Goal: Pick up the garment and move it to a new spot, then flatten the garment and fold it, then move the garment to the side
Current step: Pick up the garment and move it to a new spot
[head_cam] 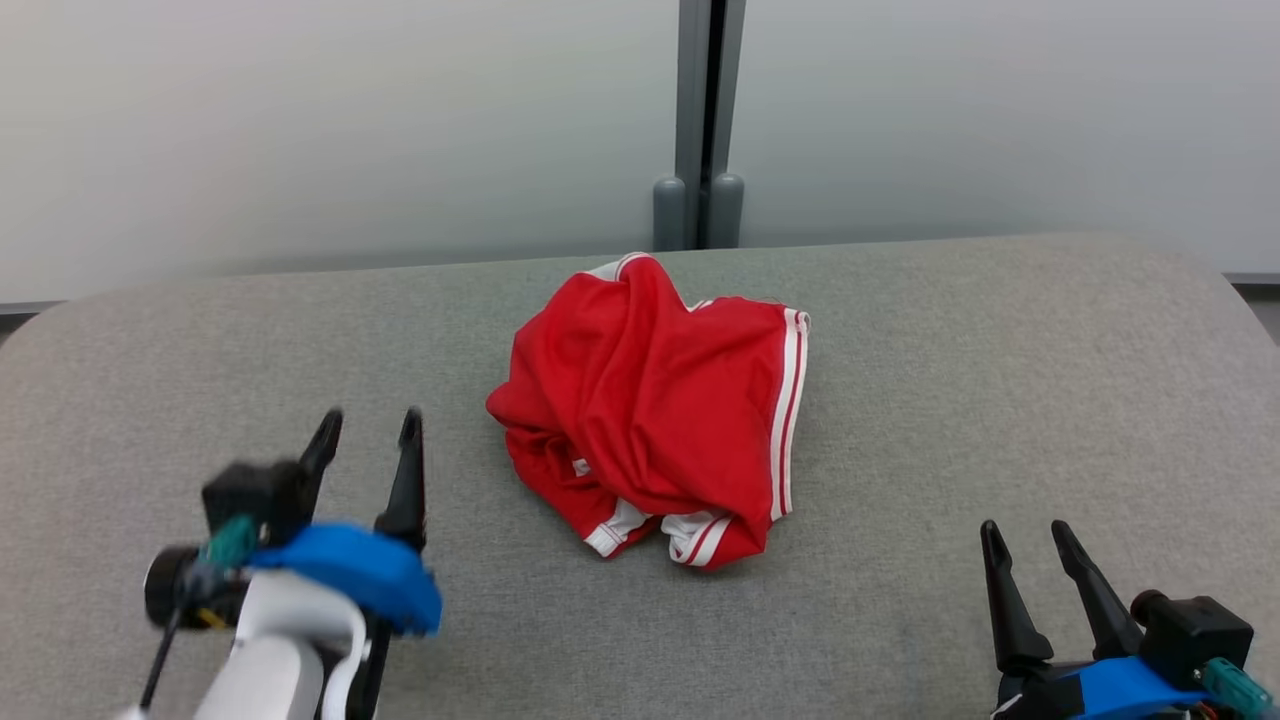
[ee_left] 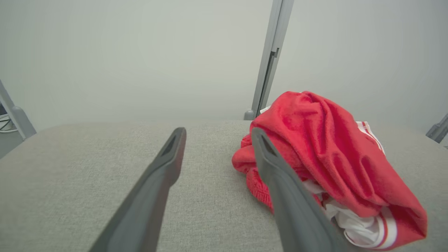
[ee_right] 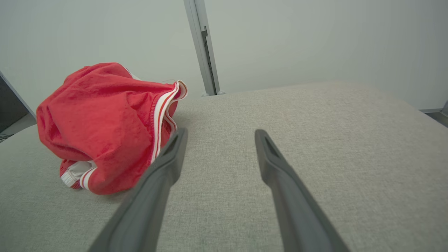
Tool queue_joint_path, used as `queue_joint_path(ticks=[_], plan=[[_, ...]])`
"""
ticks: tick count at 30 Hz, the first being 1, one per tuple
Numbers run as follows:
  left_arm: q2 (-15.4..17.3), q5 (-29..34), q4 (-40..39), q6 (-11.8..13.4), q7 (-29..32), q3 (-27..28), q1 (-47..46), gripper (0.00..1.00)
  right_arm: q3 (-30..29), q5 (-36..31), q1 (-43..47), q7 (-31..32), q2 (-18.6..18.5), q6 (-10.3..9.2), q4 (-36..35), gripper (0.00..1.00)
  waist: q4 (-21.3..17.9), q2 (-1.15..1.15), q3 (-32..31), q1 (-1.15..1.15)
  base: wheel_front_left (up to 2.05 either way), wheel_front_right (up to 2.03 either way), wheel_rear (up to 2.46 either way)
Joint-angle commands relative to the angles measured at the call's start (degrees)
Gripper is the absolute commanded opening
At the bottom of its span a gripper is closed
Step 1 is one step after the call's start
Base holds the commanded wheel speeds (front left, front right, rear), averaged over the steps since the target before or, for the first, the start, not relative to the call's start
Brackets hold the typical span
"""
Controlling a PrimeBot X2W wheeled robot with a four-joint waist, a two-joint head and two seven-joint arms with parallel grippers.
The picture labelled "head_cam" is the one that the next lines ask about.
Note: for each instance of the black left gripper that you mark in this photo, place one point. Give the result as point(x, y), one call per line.
point(368, 665)

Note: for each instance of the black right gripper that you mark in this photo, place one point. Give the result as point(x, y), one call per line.
point(1030, 695)

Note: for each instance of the red shorts white trim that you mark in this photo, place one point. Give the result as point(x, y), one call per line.
point(650, 400)

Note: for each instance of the blue left camera mount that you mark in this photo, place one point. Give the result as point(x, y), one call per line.
point(365, 575)

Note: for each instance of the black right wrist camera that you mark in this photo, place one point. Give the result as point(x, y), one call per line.
point(1190, 630)

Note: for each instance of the grey partition post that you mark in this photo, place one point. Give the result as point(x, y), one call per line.
point(692, 100)

